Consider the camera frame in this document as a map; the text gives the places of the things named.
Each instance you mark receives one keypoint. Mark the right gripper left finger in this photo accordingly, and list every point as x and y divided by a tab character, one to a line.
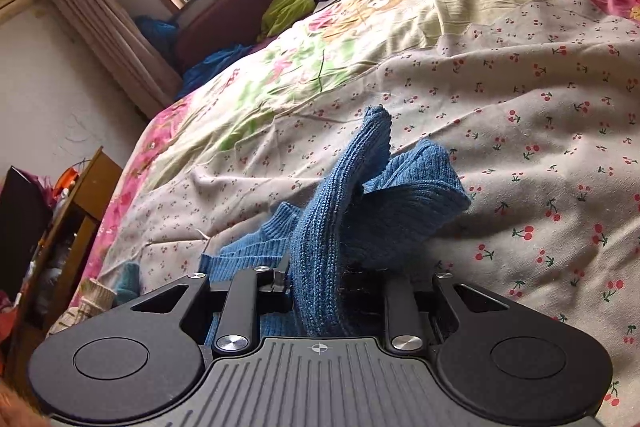
262	287

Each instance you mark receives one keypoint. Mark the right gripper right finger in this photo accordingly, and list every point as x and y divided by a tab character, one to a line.
366	287

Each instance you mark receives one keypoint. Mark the blue knit sweater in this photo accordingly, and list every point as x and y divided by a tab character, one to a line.
373	210

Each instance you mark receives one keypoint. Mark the teal folded garment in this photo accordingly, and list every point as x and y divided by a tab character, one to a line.
128	285

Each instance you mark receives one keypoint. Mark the beige brown striped knit garment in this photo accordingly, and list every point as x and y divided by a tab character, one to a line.
94	299

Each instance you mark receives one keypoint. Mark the wooden side cabinet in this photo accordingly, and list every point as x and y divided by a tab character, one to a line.
59	262

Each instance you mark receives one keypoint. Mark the blue cloth on sofa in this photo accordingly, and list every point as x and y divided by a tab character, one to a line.
212	65

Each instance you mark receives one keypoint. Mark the cherry print bed sheet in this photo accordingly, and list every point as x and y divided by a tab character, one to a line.
537	110

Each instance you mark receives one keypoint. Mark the dark blue cloth by window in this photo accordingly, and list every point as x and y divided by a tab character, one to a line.
162	35

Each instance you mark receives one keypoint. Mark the yellow-green cloth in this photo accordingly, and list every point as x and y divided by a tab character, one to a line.
281	15

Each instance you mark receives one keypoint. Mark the beige left curtain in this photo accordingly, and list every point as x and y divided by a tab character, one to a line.
137	67

